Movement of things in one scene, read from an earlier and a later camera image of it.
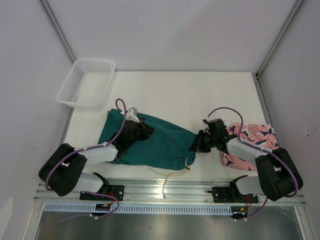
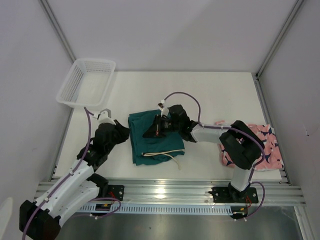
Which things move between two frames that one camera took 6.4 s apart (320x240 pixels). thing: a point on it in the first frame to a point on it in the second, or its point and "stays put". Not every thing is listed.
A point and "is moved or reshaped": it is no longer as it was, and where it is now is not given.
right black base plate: x=222 y=195 stays put
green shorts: x=167 y=148 is moved or reshaped
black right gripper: x=198 y=145 to x=155 y=130
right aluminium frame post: x=258 y=85 stays put
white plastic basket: x=87 y=83 stays put
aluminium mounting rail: x=199 y=191 stays put
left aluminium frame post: x=58 y=29 stays put
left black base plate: x=116 y=191 stays put
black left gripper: x=147 y=131 to x=123 y=131
